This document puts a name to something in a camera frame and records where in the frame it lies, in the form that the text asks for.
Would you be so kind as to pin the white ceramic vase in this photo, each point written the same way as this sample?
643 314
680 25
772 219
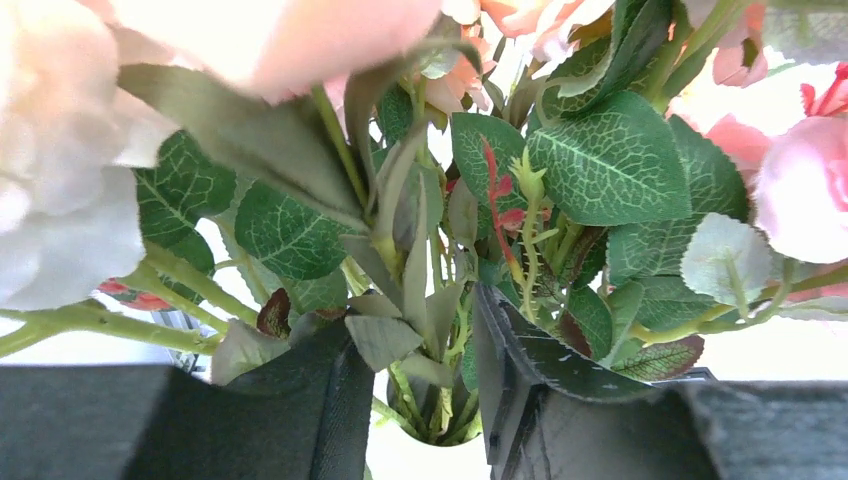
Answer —
393 454

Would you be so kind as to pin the peach rosebud stem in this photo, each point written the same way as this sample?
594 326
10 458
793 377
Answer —
324 160

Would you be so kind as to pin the flower bunch in vase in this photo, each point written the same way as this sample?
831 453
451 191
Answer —
632 175

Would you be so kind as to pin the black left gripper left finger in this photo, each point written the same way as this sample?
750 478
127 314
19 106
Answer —
304 415

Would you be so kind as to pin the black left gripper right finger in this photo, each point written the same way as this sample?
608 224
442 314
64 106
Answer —
549 412

